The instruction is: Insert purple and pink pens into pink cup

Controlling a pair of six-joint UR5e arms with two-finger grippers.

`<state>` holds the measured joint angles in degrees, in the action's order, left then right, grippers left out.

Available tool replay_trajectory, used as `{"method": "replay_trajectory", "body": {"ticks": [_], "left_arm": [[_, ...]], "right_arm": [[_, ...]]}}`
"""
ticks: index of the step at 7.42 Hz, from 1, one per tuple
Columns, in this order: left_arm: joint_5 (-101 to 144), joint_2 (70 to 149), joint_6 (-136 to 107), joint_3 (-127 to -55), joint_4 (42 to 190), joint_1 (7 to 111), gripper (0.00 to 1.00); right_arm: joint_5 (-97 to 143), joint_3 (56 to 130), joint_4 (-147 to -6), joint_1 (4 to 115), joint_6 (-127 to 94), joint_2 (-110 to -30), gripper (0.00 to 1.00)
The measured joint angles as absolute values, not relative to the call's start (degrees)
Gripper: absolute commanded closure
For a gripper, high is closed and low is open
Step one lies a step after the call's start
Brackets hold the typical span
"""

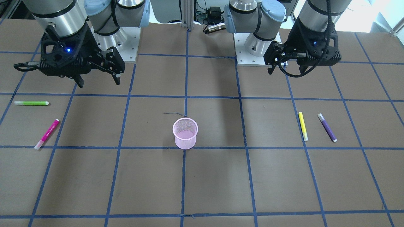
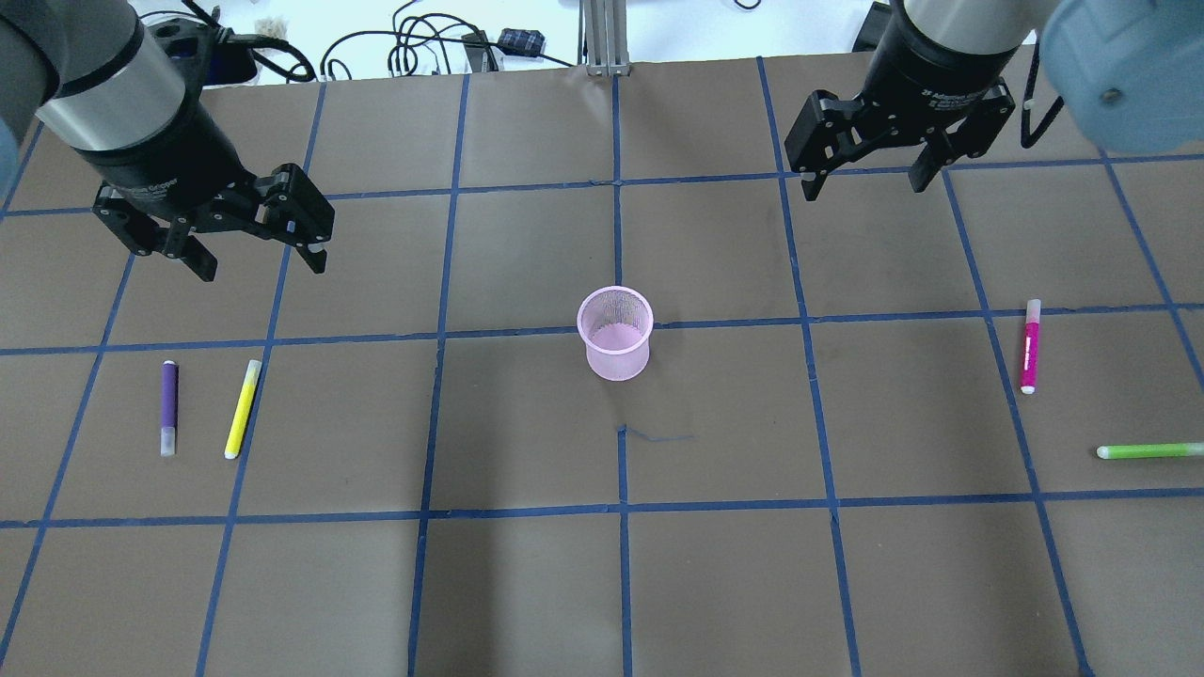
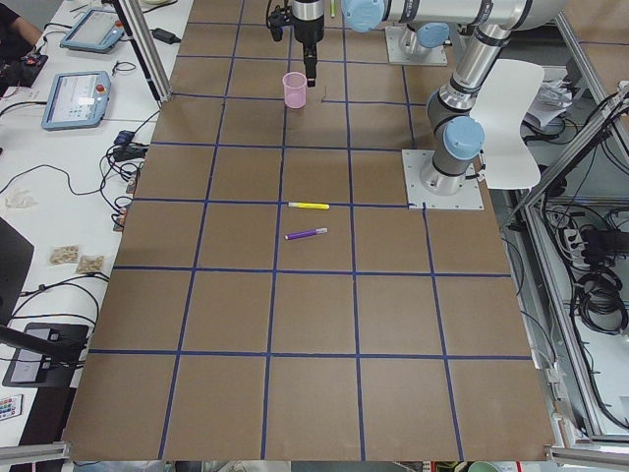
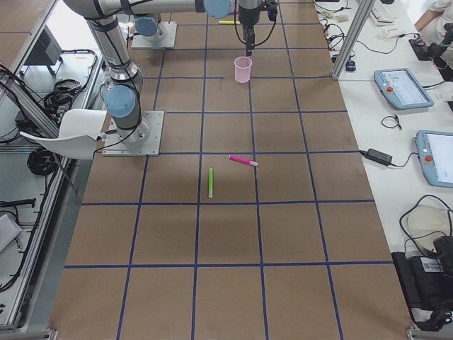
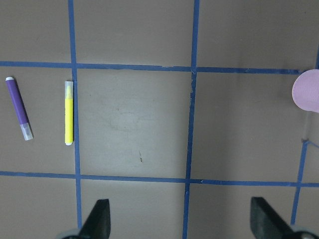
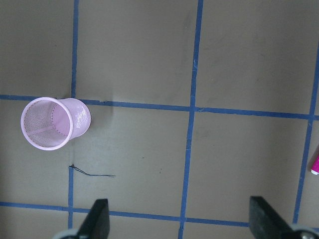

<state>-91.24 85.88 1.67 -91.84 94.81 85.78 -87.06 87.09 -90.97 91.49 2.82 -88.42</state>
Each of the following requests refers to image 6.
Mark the pink pen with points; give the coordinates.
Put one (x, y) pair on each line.
(315, 166)

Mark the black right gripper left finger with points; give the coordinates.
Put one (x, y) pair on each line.
(97, 223)

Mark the pink mesh cup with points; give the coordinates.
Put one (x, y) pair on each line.
(49, 124)

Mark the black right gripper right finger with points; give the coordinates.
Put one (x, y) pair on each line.
(265, 222)

